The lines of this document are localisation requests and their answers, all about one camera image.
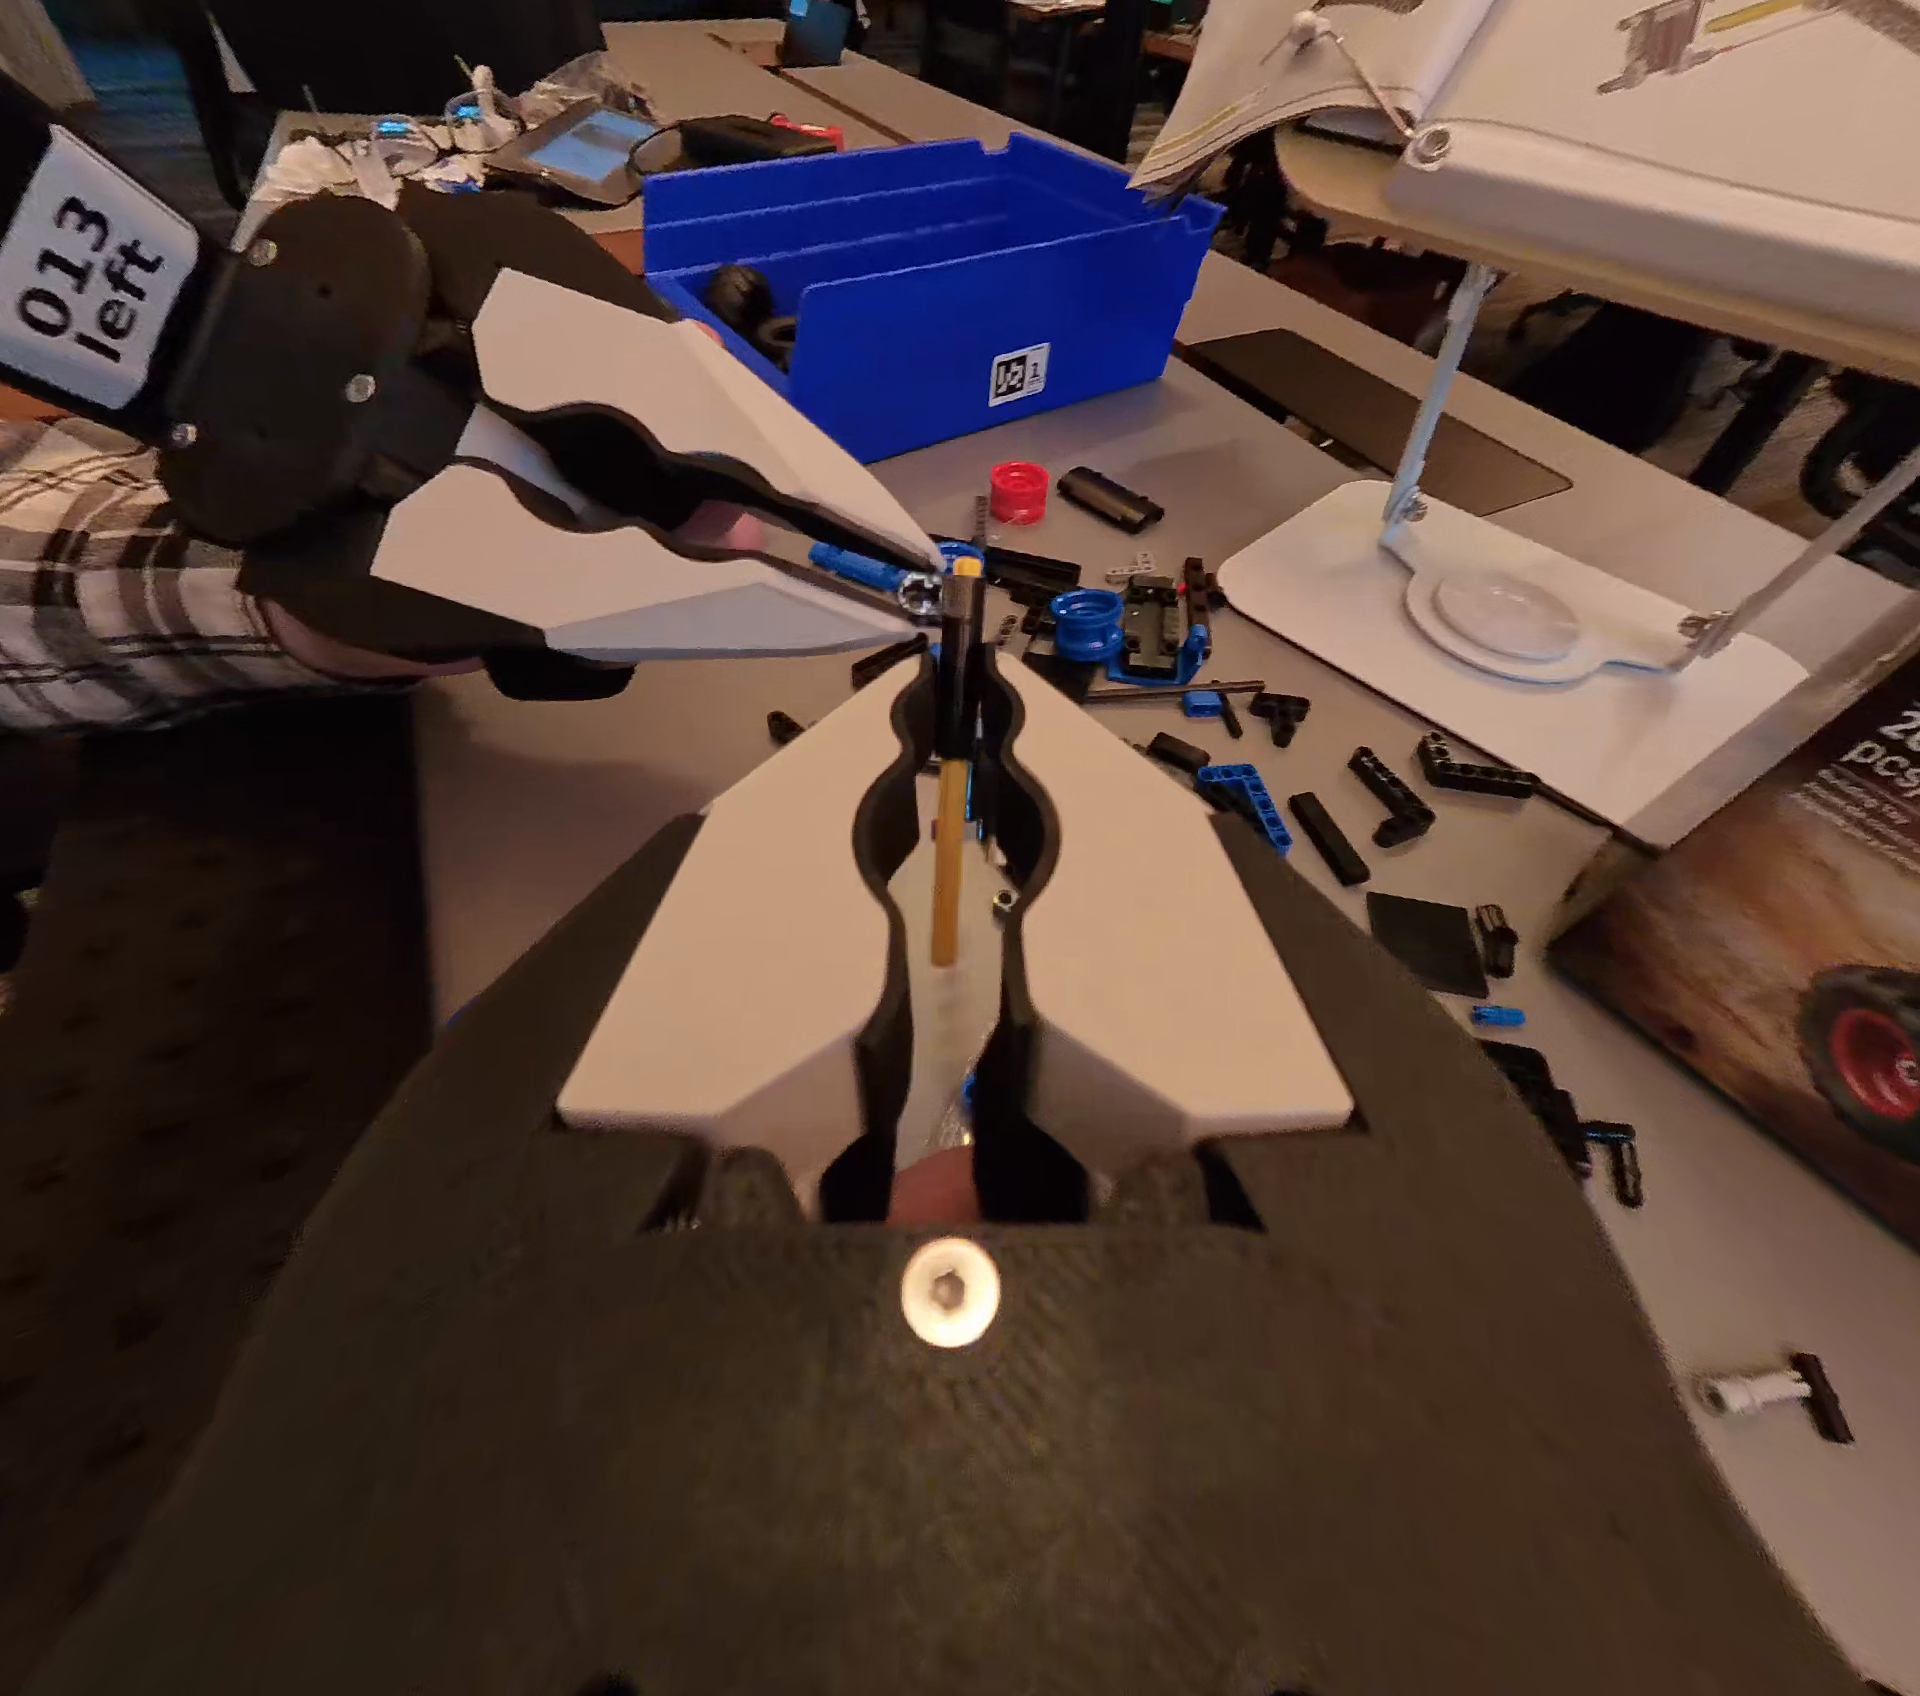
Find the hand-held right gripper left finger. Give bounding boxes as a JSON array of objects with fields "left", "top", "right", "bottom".
[{"left": 551, "top": 653, "right": 938, "bottom": 1225}]

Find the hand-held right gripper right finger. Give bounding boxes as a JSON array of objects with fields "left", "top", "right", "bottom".
[{"left": 972, "top": 649, "right": 1360, "bottom": 1225}]

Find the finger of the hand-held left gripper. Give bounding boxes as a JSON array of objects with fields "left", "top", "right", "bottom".
[
  {"left": 369, "top": 457, "right": 929, "bottom": 665},
  {"left": 469, "top": 268, "right": 946, "bottom": 572}
]

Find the yellow axle with black connector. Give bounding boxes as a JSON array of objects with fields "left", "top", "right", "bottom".
[{"left": 927, "top": 544, "right": 996, "bottom": 972}]

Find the person's left forearm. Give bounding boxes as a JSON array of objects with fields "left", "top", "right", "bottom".
[{"left": 0, "top": 422, "right": 363, "bottom": 738}]

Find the grey desk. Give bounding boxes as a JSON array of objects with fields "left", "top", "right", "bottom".
[{"left": 254, "top": 17, "right": 1920, "bottom": 1696}]

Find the person's left hand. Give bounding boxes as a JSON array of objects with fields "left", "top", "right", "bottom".
[{"left": 269, "top": 500, "right": 778, "bottom": 688}]

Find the blue angled beam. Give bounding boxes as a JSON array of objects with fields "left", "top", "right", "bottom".
[{"left": 1198, "top": 763, "right": 1296, "bottom": 854}]

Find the pile of black and blue bricks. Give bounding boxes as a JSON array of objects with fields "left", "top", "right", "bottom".
[{"left": 764, "top": 492, "right": 1653, "bottom": 1210}]

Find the grey tablet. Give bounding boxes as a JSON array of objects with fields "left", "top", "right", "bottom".
[{"left": 480, "top": 102, "right": 666, "bottom": 211}]

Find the pile of white and blue scraps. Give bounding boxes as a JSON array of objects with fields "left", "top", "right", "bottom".
[{"left": 277, "top": 62, "right": 527, "bottom": 201}]

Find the black square panel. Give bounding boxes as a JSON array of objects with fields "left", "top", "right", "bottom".
[{"left": 1365, "top": 890, "right": 1492, "bottom": 998}]

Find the black power adapter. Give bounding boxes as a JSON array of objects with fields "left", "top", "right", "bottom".
[{"left": 636, "top": 115, "right": 844, "bottom": 181}]

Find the blue storage bin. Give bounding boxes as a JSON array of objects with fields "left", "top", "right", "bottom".
[{"left": 644, "top": 133, "right": 1229, "bottom": 465}]

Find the black grooved block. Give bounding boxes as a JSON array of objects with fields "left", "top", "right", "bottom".
[{"left": 1056, "top": 466, "right": 1168, "bottom": 530}]

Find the black dotted mat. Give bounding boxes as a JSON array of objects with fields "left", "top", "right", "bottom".
[{"left": 0, "top": 692, "right": 453, "bottom": 1696}]

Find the black toy set box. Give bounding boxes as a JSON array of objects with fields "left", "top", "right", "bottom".
[{"left": 1545, "top": 662, "right": 1920, "bottom": 1255}]

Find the white pin with black connector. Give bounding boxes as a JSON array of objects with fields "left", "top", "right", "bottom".
[{"left": 1699, "top": 1350, "right": 1857, "bottom": 1447}]

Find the black chassis on blue frame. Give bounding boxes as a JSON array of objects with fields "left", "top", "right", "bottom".
[{"left": 1112, "top": 574, "right": 1218, "bottom": 688}]

